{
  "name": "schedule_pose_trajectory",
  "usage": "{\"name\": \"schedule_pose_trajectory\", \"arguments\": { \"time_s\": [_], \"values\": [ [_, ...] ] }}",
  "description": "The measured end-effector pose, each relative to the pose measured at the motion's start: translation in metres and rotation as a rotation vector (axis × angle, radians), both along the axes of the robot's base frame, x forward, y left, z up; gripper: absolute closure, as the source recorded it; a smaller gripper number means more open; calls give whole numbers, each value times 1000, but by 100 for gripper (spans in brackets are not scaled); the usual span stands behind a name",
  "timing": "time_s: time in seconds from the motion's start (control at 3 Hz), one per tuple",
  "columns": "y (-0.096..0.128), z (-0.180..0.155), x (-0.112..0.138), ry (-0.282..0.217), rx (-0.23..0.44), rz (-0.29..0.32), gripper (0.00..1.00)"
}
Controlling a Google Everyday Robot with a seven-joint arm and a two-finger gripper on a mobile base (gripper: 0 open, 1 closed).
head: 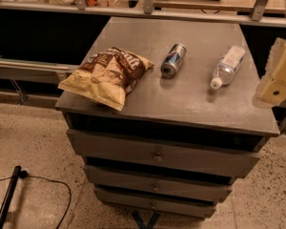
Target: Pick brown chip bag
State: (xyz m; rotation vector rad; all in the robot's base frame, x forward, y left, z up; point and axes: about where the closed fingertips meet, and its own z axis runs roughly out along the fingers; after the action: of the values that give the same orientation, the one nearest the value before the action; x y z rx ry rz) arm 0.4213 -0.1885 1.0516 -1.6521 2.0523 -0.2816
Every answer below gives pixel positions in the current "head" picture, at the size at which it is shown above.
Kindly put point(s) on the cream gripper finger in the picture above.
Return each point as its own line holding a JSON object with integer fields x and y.
{"x": 271, "y": 88}

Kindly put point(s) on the brown chip bag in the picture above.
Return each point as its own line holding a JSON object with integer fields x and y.
{"x": 107, "y": 77}

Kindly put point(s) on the clear plastic water bottle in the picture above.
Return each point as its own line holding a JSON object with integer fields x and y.
{"x": 226, "y": 68}

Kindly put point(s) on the grey drawer cabinet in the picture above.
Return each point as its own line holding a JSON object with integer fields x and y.
{"x": 180, "y": 110}

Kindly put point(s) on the blue silver soda can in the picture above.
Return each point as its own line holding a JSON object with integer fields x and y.
{"x": 173, "y": 61}

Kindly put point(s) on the middle grey drawer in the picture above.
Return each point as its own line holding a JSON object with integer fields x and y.
{"x": 170, "y": 186}

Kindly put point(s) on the grey drawer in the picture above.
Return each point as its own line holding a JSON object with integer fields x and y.
{"x": 205, "y": 160}
{"x": 156, "y": 203}
{"x": 170, "y": 186}

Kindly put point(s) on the top grey drawer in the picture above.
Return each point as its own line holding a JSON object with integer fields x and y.
{"x": 205, "y": 160}

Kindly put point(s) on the bottom grey drawer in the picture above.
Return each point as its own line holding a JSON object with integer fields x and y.
{"x": 156, "y": 203}

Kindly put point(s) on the left metal ledge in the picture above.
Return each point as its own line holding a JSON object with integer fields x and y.
{"x": 34, "y": 71}

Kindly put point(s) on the black pole on floor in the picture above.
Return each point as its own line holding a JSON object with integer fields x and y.
{"x": 9, "y": 194}

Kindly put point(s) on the metal shelf rail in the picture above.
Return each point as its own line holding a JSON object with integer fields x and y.
{"x": 271, "y": 13}

